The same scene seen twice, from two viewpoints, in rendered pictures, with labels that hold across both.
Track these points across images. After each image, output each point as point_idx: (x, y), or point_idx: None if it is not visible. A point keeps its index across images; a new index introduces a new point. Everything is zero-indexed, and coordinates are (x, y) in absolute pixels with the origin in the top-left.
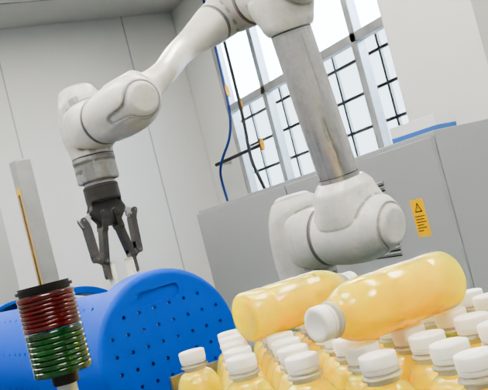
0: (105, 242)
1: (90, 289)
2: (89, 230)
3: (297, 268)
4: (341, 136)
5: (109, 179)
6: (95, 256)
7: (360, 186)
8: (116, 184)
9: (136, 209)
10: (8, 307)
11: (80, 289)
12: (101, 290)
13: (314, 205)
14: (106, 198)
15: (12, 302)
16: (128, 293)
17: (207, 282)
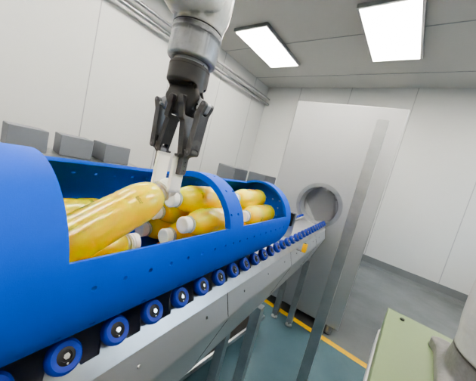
0: (162, 128)
1: (208, 180)
2: (156, 111)
3: None
4: None
5: (183, 57)
6: (150, 138)
7: None
8: (187, 64)
9: (204, 104)
10: (265, 184)
11: (202, 176)
12: (214, 187)
13: None
14: (169, 77)
15: (259, 181)
16: None
17: None
